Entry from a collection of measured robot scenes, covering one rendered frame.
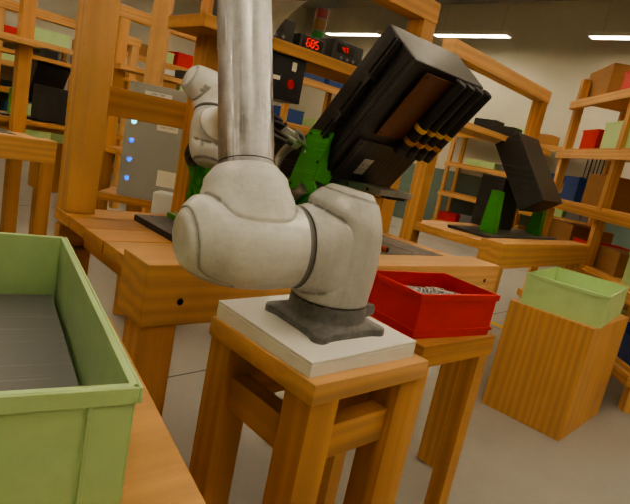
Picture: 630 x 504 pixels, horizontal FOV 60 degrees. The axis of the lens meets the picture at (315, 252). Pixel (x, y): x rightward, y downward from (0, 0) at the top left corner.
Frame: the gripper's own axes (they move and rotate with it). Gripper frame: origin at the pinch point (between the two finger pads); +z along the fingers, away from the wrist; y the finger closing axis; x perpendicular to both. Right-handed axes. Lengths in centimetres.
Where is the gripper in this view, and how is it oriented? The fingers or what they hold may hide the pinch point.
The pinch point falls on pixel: (291, 138)
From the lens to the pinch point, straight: 183.1
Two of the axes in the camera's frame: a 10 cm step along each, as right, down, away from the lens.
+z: 6.7, 2.7, 6.9
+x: -7.3, 4.4, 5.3
